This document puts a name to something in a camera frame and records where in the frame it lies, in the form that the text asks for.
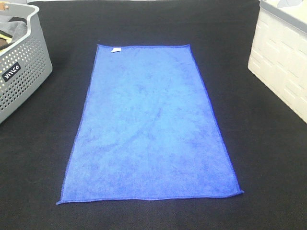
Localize grey perforated laundry basket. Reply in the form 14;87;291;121
0;2;52;121

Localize yellow cloth in basket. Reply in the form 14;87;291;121
0;34;12;44

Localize blue microfibre towel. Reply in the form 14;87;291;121
59;45;242;204

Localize brown cloth in basket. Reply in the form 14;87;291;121
0;38;10;51

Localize grey folded cloth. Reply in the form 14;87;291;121
0;21;27;42

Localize cream plastic storage box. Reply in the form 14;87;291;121
248;0;307;121

